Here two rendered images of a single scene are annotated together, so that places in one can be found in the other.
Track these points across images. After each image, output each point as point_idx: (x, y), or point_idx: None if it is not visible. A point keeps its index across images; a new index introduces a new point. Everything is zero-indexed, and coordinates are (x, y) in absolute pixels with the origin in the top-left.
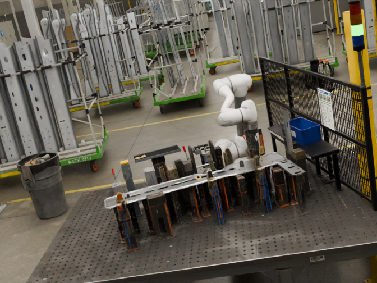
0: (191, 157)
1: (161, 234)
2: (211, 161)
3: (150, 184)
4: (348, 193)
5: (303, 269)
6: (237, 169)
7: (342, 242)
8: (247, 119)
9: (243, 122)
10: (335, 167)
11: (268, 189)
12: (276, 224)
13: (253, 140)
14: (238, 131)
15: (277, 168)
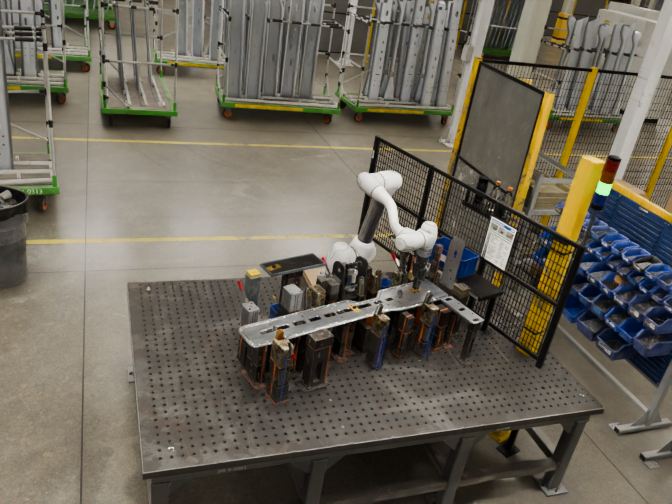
0: (336, 275)
1: (313, 382)
2: (362, 285)
3: (292, 309)
4: (497, 338)
5: (483, 436)
6: (396, 302)
7: (531, 412)
8: (427, 246)
9: (374, 227)
10: (490, 309)
11: (413, 323)
12: (445, 377)
13: (420, 269)
14: (363, 236)
15: (442, 307)
